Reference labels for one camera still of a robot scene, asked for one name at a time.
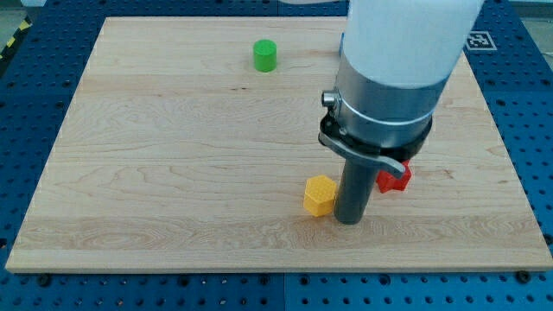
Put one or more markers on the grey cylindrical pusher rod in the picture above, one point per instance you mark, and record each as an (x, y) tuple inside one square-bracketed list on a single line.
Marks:
[(354, 192)]

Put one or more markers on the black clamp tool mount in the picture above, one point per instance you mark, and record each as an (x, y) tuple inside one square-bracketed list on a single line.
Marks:
[(369, 155)]

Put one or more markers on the yellow hexagon block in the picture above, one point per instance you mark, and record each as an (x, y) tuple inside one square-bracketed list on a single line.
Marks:
[(319, 195)]

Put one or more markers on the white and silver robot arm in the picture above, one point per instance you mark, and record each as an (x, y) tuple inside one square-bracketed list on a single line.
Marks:
[(395, 60)]

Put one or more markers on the red star block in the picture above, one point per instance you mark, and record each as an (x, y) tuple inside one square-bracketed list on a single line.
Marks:
[(387, 182)]

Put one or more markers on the green cylinder block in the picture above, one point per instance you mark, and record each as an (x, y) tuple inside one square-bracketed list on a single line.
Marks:
[(265, 55)]

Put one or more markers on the light wooden board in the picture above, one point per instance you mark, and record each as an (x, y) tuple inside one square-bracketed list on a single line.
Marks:
[(177, 156)]

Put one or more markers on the fiducial marker tag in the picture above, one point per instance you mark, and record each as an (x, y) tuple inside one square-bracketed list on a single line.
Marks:
[(480, 41)]

